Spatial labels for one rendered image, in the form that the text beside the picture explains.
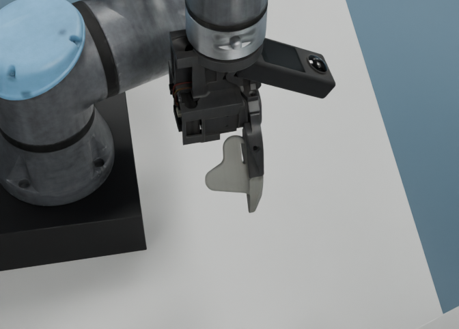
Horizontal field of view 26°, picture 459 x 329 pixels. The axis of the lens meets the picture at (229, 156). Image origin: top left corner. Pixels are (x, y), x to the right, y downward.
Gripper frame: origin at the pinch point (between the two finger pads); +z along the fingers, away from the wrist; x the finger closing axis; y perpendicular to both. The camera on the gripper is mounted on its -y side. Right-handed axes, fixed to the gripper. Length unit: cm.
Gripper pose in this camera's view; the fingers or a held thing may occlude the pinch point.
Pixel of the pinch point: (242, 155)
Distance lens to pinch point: 109.9
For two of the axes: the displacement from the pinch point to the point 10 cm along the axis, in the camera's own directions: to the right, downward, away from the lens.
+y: -9.7, 1.7, -1.5
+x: 2.2, 7.9, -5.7
